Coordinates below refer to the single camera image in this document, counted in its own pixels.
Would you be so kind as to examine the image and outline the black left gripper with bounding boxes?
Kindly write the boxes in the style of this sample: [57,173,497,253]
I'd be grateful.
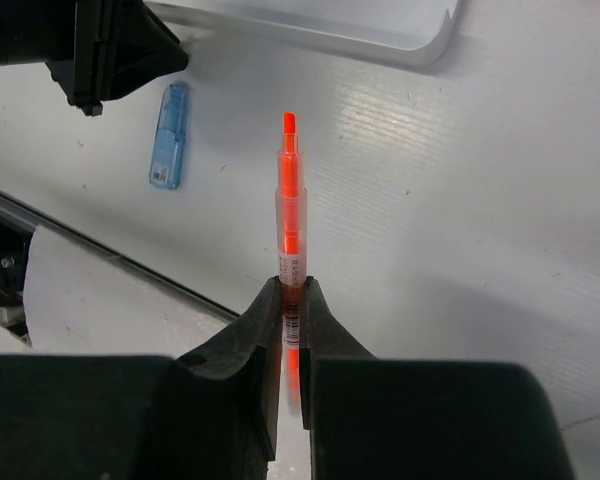
[0,0,188,117]

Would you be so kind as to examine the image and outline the white compartment tray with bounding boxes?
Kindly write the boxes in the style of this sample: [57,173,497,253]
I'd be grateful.
[146,1,463,70]

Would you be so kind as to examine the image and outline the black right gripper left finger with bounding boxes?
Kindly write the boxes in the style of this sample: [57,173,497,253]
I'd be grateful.
[0,278,282,479]

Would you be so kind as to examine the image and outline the blue transparent eraser case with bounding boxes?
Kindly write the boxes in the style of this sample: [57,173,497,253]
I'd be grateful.
[149,81,190,191]

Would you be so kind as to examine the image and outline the orange highlighter pen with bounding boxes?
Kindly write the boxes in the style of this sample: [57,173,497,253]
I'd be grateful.
[275,112,307,417]

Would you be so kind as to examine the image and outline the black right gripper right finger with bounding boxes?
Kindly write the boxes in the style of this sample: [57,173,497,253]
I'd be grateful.
[299,278,574,479]

